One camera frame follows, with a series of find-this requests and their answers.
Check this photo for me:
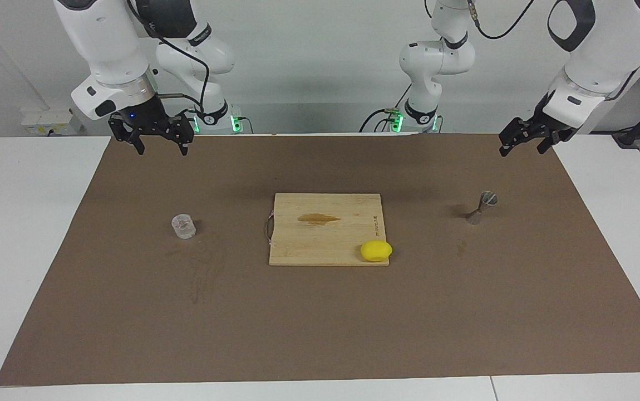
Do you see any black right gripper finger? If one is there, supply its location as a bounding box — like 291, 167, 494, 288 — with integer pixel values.
173, 116, 195, 156
109, 114, 146, 155

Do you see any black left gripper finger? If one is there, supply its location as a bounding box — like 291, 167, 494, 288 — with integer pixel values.
537, 127, 577, 155
499, 116, 538, 157

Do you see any metal jigger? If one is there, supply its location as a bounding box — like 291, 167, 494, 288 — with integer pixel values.
466, 190, 498, 225

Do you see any clear glass cup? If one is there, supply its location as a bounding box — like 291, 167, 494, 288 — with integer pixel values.
171, 213, 197, 240

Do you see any wooden cutting board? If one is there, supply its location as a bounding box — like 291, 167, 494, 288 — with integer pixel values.
265, 193, 390, 267

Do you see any yellow lemon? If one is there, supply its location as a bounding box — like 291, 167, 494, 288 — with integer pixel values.
360, 240, 393, 262

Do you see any brown table mat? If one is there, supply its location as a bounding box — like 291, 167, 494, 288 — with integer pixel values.
0, 134, 640, 387

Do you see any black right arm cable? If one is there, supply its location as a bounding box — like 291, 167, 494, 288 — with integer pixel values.
125, 0, 210, 115

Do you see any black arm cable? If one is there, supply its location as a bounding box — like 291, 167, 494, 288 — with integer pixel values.
125, 0, 210, 115
424, 0, 536, 40

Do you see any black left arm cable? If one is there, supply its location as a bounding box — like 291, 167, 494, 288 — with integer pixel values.
424, 0, 536, 40

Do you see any black base power cable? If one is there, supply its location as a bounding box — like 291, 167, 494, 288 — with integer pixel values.
359, 84, 411, 133

